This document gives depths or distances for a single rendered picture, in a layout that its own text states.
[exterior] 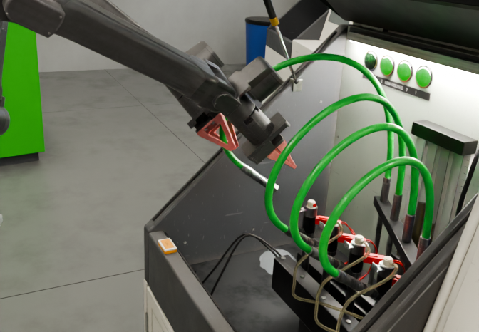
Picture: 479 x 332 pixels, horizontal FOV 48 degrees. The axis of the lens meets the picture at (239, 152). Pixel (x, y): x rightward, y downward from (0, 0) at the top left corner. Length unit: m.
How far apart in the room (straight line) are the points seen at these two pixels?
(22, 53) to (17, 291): 1.89
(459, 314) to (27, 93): 3.73
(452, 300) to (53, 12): 0.70
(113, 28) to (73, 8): 0.07
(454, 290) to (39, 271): 2.45
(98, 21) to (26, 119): 3.57
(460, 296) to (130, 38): 0.62
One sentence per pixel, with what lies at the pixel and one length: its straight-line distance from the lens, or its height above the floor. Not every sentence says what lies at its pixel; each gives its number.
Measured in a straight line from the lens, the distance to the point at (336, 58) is 1.13.
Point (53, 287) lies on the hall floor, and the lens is 2.92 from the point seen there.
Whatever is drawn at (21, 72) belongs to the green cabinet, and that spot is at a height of 0.71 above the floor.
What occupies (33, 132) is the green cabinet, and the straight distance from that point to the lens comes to 4.37.
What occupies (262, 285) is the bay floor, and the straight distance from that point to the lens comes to 1.41.
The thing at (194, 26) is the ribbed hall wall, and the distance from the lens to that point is 7.92.
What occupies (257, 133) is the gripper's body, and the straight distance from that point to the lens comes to 1.01.
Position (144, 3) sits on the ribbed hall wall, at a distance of 7.65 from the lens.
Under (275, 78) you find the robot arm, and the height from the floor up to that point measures 1.41.
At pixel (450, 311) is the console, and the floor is 1.13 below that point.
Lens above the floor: 1.62
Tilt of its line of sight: 21 degrees down
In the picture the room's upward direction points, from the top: 3 degrees clockwise
